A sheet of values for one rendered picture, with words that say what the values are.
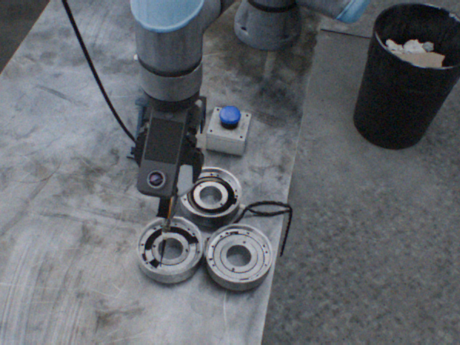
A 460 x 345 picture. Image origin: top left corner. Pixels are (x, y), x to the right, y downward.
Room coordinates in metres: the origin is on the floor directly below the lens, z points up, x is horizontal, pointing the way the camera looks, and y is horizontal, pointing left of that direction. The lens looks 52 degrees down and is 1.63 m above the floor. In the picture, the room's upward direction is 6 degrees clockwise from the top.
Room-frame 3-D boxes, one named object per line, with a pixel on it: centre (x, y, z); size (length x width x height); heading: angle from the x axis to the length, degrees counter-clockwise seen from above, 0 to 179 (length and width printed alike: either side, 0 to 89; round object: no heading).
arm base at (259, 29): (1.08, -0.04, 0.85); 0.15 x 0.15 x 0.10
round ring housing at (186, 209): (0.58, 0.04, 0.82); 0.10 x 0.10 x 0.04
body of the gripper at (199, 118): (0.53, 0.09, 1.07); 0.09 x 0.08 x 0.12; 174
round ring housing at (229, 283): (0.47, -0.02, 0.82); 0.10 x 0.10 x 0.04
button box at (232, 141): (0.74, 0.02, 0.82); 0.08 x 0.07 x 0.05; 173
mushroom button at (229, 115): (0.74, 0.02, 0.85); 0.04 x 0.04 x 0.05
